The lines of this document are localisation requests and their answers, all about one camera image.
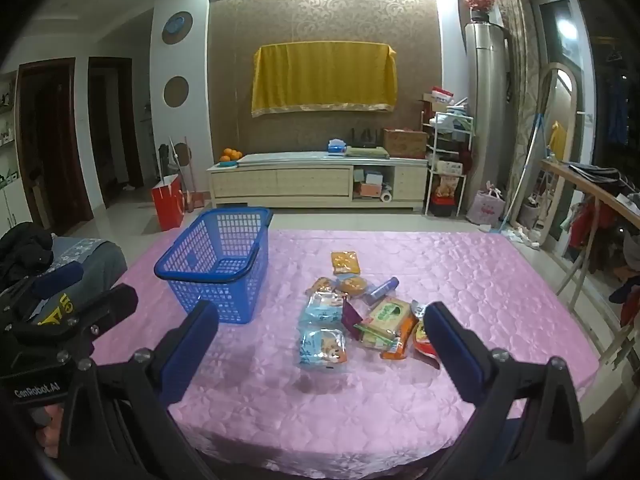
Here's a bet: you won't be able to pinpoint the arched standing mirror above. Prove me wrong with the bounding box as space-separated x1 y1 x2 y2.
537 62 583 251

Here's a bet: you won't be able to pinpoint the white cupboard with shelves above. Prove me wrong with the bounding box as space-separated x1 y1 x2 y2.
0 72 33 231

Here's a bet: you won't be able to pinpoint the printed snack box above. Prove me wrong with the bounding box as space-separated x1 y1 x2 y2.
434 176 460 200

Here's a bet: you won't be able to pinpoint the black jacket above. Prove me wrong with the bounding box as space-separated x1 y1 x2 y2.
0 222 56 286

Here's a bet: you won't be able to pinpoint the red clothes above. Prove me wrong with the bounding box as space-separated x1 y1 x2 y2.
567 200 618 251

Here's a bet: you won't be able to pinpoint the pink gift bag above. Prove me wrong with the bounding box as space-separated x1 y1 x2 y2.
467 187 506 228

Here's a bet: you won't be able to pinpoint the clear round pastry packet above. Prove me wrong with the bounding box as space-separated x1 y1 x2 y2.
336 275 373 301

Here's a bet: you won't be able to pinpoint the wall disc with blue plate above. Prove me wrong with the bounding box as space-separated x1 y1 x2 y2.
161 11 194 47

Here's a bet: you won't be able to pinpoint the yellow cloth cover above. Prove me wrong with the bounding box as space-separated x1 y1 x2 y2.
250 40 398 118

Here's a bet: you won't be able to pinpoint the grey covered chair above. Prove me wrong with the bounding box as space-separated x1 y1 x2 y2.
50 237 128 291

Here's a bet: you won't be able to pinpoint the red silver snack packet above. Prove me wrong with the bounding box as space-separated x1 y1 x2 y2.
410 300 443 368

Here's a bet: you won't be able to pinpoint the blue plastic basket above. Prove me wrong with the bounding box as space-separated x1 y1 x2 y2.
154 206 274 326

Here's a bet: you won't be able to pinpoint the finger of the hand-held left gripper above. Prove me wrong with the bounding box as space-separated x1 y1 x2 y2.
12 284 139 348
0 261 85 311

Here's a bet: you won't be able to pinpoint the dark maroon snack packet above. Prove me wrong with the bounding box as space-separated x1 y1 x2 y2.
341 300 367 333

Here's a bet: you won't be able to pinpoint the black router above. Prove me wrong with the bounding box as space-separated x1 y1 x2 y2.
350 127 381 148

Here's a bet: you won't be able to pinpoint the cream television cabinet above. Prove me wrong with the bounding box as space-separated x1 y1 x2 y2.
207 152 431 211

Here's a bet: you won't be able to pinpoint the dark wooden door frame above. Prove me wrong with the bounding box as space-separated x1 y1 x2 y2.
87 56 143 196
17 57 93 236

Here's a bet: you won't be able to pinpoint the purple gum packet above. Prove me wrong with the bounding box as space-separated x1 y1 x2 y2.
361 276 400 307

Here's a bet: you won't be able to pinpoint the white metal rack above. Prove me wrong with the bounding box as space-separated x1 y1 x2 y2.
425 112 473 218

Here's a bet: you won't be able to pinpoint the light blue snack packet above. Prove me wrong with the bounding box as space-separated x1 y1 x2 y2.
298 326 348 371
300 292 348 328

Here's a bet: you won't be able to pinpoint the orange snack packet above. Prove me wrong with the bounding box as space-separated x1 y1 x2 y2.
331 251 362 276

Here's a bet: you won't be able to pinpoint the pink quilted tablecloth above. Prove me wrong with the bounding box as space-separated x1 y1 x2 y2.
90 230 601 476

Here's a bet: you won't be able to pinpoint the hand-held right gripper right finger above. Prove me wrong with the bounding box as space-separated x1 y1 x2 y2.
422 301 588 480

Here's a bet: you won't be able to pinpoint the small orange cartoon packet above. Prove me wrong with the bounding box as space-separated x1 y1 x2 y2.
380 316 420 361

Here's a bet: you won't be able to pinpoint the brown wall disc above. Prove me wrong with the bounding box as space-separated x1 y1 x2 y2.
164 76 190 108

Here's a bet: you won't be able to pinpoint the silver standing air conditioner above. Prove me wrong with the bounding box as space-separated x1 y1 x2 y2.
465 22 511 211

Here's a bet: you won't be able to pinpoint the brown cardboard box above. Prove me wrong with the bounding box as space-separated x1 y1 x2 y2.
382 129 428 158

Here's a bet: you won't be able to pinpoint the red gold snack packet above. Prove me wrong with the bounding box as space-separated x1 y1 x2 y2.
306 277 336 301

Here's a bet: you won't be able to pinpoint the red dustpan with broom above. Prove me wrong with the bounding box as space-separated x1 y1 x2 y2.
182 135 206 211

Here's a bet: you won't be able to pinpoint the red flower vase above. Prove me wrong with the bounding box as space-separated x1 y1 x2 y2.
452 0 498 23

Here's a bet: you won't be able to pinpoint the black bag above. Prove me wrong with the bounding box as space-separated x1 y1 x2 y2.
567 161 626 187

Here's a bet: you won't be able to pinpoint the patterned beige curtain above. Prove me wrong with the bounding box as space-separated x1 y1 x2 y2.
492 0 543 211

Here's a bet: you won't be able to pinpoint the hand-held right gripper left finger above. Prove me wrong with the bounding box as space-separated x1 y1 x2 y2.
50 300 221 480

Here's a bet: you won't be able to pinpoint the green cracker packet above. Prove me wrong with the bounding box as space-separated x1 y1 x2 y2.
354 297 413 351

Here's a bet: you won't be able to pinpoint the person's left hand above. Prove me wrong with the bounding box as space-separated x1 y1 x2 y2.
31 402 67 461

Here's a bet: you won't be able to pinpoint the red paper bag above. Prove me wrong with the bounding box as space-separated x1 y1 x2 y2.
152 174 185 231

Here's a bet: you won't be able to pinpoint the wooden folding table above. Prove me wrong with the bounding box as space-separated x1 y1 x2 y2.
540 159 640 376

